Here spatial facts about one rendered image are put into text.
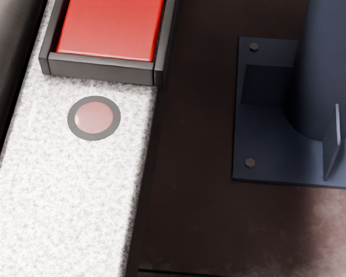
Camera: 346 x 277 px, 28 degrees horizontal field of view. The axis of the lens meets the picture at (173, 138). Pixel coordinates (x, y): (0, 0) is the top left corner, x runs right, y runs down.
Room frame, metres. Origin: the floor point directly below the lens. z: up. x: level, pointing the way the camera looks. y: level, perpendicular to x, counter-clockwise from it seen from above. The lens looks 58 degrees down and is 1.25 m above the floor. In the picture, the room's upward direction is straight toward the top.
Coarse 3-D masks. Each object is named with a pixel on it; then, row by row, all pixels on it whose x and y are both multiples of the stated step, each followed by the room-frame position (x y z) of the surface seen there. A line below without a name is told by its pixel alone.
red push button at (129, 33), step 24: (72, 0) 0.31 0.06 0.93; (96, 0) 0.31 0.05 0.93; (120, 0) 0.31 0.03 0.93; (144, 0) 0.31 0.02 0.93; (72, 24) 0.29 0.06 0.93; (96, 24) 0.29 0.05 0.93; (120, 24) 0.29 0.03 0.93; (144, 24) 0.29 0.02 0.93; (72, 48) 0.27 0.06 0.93; (96, 48) 0.27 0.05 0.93; (120, 48) 0.27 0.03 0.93; (144, 48) 0.27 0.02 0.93
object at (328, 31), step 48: (336, 0) 0.79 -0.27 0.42; (240, 48) 1.02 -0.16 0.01; (288, 48) 1.02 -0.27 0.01; (336, 48) 0.78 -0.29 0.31; (240, 96) 0.88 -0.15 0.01; (288, 96) 0.84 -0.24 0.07; (336, 96) 0.77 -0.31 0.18; (240, 144) 0.76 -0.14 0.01; (288, 144) 0.76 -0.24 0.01; (336, 144) 0.68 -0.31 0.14
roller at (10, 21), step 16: (0, 0) 0.32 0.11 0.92; (16, 0) 0.32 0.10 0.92; (32, 0) 0.33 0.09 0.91; (0, 16) 0.30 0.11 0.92; (16, 16) 0.31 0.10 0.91; (32, 16) 0.31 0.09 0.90; (0, 32) 0.29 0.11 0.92; (16, 32) 0.29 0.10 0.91; (32, 32) 0.31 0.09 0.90; (0, 48) 0.28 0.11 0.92; (16, 48) 0.28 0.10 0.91; (0, 64) 0.27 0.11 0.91; (16, 64) 0.27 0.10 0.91; (0, 80) 0.26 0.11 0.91; (16, 80) 0.27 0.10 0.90; (0, 96) 0.25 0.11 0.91; (0, 112) 0.24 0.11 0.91; (0, 128) 0.23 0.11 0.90
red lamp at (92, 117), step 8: (88, 104) 0.24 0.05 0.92; (96, 104) 0.24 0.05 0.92; (104, 104) 0.24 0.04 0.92; (80, 112) 0.23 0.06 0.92; (88, 112) 0.23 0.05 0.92; (96, 112) 0.23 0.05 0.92; (104, 112) 0.23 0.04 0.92; (80, 120) 0.22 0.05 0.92; (88, 120) 0.22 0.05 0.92; (96, 120) 0.22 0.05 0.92; (104, 120) 0.22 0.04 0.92; (80, 128) 0.22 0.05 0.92; (88, 128) 0.22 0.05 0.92; (96, 128) 0.22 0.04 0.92; (104, 128) 0.22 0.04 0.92
